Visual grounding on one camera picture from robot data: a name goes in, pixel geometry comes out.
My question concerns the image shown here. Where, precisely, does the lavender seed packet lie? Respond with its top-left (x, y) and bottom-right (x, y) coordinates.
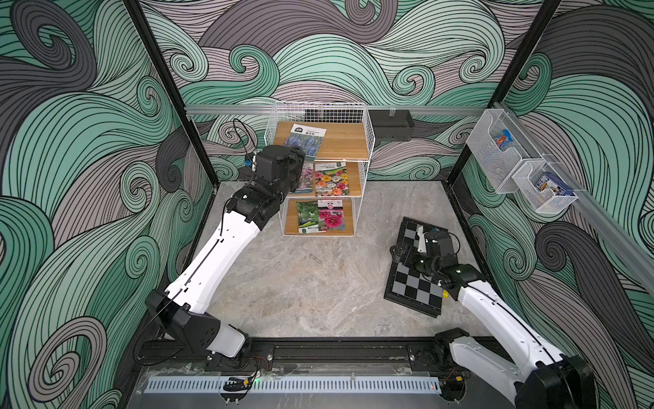
top-left (284, 124), bottom-right (327, 160)

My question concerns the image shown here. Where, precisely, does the magenta flower seed packet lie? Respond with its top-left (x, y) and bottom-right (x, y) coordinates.
top-left (318, 199), bottom-right (346, 232)

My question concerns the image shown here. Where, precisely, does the mixed colour flower seed packet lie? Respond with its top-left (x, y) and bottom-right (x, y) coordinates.
top-left (314, 162), bottom-right (350, 197)

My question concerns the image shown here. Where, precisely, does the pink flower seed packet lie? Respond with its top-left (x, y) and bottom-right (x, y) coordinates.
top-left (296, 162), bottom-right (314, 194)

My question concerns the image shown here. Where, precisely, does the lower clear wall bin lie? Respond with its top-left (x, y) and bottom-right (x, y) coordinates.
top-left (513, 160), bottom-right (577, 215)

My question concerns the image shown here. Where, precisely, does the upper clear wall bin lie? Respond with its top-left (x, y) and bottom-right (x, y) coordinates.
top-left (467, 109), bottom-right (528, 194)

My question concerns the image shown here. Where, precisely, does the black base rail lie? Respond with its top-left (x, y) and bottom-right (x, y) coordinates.
top-left (136, 334), bottom-right (463, 374)

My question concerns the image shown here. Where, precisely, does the black wall bin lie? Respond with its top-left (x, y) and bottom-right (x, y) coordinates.
top-left (369, 109), bottom-right (415, 142)

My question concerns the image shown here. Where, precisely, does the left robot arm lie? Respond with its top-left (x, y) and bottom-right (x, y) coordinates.
top-left (146, 145), bottom-right (306, 359)

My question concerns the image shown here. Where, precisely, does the black white chessboard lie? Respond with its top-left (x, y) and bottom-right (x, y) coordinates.
top-left (383, 216), bottom-right (443, 318)

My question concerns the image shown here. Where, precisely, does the grey slotted cable duct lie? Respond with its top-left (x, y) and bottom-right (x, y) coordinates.
top-left (143, 375), bottom-right (441, 395)

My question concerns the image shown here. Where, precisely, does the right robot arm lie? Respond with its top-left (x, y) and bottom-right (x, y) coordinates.
top-left (389, 227), bottom-right (598, 408)

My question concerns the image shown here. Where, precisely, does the blue red item in bin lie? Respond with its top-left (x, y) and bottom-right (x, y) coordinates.
top-left (494, 129), bottom-right (514, 151)

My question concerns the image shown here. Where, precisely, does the clear wall bin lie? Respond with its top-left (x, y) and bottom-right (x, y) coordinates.
top-left (513, 160), bottom-right (577, 215)
top-left (467, 109), bottom-right (528, 194)

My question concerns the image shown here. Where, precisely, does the white wire shelf rack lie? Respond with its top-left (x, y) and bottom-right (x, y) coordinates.
top-left (265, 102), bottom-right (376, 237)

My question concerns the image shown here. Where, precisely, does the green leaf seed packet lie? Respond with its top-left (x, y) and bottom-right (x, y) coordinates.
top-left (296, 201), bottom-right (321, 234)

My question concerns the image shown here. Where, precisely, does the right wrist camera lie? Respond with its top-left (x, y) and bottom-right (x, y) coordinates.
top-left (417, 226), bottom-right (432, 255)

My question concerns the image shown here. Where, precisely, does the blue card box in bin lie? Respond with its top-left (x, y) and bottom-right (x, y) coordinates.
top-left (534, 171), bottom-right (574, 196)

